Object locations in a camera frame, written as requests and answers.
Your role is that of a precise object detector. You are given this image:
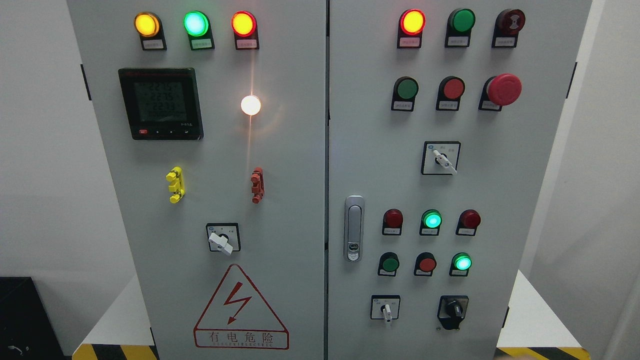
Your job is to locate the black rotary knob switch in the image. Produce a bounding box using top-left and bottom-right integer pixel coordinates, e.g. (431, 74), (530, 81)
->
(437, 295), (469, 330)

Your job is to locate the grey electrical cabinet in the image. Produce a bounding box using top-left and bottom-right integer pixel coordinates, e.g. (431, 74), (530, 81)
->
(67, 0), (592, 360)

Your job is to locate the silver cabinet door latch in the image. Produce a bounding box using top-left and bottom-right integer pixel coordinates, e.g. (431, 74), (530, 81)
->
(343, 194), (365, 262)

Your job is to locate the red terminal connector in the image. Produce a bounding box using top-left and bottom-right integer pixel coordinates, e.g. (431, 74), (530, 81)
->
(250, 167), (265, 204)

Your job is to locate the dark red indicator light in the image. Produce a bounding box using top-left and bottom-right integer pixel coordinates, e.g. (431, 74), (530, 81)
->
(381, 208), (403, 236)

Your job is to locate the white lit indicator light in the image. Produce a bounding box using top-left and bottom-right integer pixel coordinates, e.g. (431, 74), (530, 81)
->
(240, 95), (262, 117)

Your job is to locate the green push button lower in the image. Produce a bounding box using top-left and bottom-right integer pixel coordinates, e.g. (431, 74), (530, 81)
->
(377, 251), (400, 277)

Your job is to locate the green push button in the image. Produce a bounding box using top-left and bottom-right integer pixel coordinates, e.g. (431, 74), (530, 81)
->
(377, 251), (400, 277)
(391, 76), (419, 112)

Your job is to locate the green lit indicator middle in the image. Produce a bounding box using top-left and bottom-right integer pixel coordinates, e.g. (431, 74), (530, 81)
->
(419, 209), (442, 236)

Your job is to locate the red push button lower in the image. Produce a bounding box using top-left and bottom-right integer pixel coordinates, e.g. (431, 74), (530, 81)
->
(413, 251), (437, 277)

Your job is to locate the red push button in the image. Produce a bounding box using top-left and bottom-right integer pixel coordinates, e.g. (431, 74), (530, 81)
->
(413, 251), (437, 277)
(435, 76), (466, 111)

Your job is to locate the yellow terminal connector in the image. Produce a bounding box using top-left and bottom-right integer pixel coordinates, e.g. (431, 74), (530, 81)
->
(165, 166), (186, 204)

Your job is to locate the dark red indicator right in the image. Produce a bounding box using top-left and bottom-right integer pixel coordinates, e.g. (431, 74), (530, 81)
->
(455, 209), (482, 237)

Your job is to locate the red high voltage warning sticker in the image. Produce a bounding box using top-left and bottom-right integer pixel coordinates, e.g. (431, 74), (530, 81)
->
(193, 264), (290, 350)

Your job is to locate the green lit indicator lower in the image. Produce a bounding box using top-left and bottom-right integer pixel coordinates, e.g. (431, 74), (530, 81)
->
(449, 251), (473, 277)

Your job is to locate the red lit indicator light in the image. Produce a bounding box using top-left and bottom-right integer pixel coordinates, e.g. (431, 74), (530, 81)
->
(231, 10), (259, 50)

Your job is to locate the black digital power meter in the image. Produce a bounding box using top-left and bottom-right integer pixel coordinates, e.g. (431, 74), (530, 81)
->
(118, 67), (204, 141)

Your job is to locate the red lit light right door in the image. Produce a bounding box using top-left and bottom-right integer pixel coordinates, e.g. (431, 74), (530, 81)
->
(397, 8), (426, 49)

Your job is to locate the green lit indicator light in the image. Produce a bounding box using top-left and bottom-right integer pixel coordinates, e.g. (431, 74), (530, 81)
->
(183, 10), (215, 51)

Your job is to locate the red emergency stop button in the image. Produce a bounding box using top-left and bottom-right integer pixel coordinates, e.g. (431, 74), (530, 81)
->
(478, 73), (522, 112)

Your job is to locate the dark green indicator light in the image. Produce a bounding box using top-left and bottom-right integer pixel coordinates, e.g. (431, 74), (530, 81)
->
(445, 7), (476, 48)

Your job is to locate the yellow indicator light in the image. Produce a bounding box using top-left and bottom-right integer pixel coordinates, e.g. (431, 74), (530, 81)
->
(134, 11), (167, 51)

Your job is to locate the black box bottom left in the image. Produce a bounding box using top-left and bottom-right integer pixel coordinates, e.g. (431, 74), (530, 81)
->
(0, 276), (66, 360)

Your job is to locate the white handle selector switch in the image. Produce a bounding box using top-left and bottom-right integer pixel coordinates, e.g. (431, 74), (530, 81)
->
(205, 222), (242, 256)

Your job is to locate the white selector switch upper right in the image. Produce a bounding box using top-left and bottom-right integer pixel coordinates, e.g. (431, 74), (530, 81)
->
(421, 141), (461, 175)

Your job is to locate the small white selector switch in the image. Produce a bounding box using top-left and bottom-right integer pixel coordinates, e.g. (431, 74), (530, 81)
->
(370, 294), (402, 327)

